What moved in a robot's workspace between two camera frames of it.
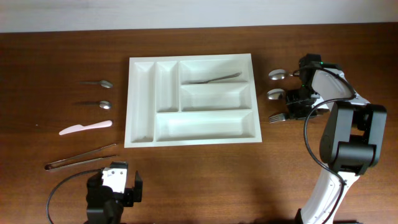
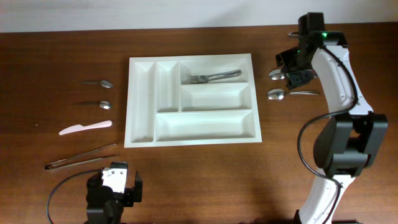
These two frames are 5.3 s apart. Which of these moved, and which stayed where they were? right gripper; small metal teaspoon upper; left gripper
Moved: right gripper
Stayed: left gripper; small metal teaspoon upper
